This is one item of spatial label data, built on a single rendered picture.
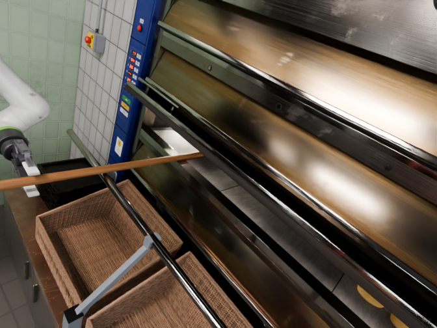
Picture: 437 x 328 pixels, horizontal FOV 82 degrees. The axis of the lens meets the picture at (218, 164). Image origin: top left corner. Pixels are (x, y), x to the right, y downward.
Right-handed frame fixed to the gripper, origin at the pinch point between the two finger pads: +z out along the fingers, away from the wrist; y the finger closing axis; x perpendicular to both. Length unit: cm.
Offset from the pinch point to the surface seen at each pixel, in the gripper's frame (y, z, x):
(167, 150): 1, -9, -61
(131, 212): 2.1, 23.4, -22.6
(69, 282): 46.4, 11.9, -10.2
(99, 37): -31, -89, -57
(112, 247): 61, -6, -40
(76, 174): -0.8, 1.4, -12.8
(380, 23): -76, 54, -59
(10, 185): -0.7, 1.5, 5.8
